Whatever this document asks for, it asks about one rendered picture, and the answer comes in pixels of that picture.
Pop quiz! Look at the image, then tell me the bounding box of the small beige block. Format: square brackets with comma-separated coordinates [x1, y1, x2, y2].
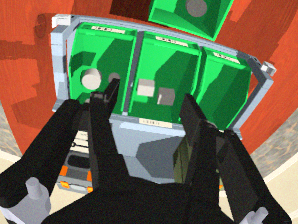
[137, 78, 155, 97]

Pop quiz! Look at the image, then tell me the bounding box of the green bin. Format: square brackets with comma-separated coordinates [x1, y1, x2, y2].
[148, 0, 234, 41]
[69, 22, 138, 115]
[127, 31, 202, 124]
[192, 46, 252, 131]

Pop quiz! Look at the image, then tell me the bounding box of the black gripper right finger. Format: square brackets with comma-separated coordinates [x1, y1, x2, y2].
[179, 93, 292, 224]

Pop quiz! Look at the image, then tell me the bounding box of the olive green tool case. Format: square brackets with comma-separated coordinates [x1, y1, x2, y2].
[173, 136, 224, 192]

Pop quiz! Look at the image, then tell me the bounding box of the grey metal shelf rack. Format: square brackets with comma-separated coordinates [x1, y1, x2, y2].
[51, 14, 277, 183]

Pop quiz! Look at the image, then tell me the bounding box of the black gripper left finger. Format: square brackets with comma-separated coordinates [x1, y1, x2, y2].
[0, 78, 147, 224]

